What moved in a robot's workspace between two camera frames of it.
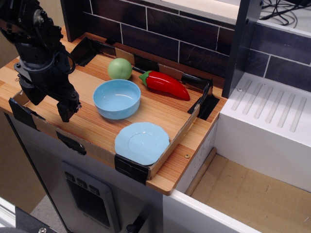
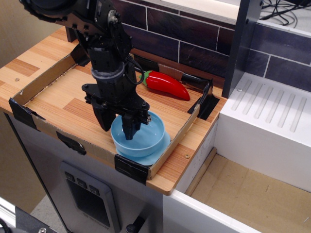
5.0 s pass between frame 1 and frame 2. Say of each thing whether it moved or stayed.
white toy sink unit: stayed
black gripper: moved
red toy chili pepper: stayed
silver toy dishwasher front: stayed
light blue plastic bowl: moved
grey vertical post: stayed
